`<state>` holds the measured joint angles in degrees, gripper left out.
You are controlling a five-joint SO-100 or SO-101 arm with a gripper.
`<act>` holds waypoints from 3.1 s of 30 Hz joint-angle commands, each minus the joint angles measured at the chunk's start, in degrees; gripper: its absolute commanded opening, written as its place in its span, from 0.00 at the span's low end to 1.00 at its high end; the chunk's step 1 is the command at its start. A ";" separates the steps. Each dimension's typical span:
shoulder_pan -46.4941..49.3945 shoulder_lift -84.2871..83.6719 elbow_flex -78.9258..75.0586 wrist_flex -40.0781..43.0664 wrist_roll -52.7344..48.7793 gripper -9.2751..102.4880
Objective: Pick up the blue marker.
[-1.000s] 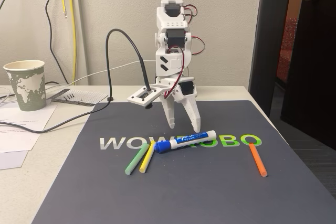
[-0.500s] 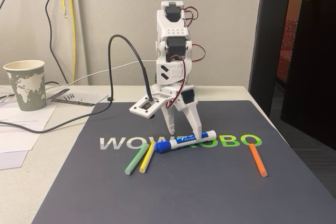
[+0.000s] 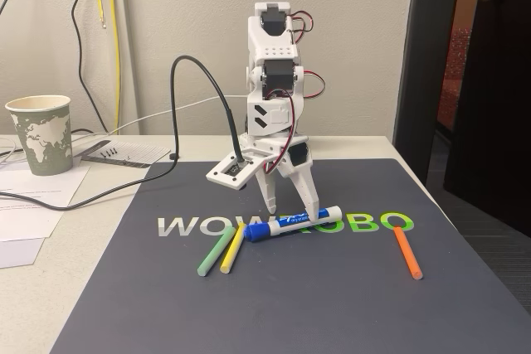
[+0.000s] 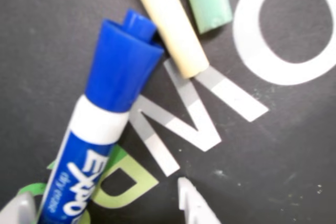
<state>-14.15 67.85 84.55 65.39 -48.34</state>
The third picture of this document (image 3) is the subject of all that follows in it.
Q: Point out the blue Expo dry-erase marker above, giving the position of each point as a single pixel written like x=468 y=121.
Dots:
x=290 y=225

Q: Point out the plain white paper sheet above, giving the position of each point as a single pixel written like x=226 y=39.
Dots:
x=20 y=252

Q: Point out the grey WOWROBO mat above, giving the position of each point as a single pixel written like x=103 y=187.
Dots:
x=290 y=308

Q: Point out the dark grey door frame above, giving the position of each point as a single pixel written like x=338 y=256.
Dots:
x=419 y=59

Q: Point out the green chalk stick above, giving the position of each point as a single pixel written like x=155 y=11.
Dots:
x=213 y=254

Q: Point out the dark brown door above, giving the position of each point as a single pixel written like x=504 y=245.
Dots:
x=498 y=101

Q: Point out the white framed camera module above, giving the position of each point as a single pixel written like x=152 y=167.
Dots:
x=232 y=171

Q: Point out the orange chalk stick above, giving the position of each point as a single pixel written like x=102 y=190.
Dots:
x=408 y=254

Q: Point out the lined paper sheet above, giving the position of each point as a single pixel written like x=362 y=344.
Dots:
x=141 y=153

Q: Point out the yellow chalk stick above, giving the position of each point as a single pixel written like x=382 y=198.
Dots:
x=231 y=250

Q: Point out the white paper sheet red text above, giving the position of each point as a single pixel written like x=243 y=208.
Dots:
x=29 y=221

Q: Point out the paper cup with world map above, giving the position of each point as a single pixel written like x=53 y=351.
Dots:
x=41 y=142

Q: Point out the small black round cap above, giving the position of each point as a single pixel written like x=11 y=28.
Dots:
x=174 y=156

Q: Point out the white printed paper sheet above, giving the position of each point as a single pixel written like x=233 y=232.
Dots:
x=62 y=188

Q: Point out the red patterned fabric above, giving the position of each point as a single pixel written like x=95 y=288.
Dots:
x=452 y=76

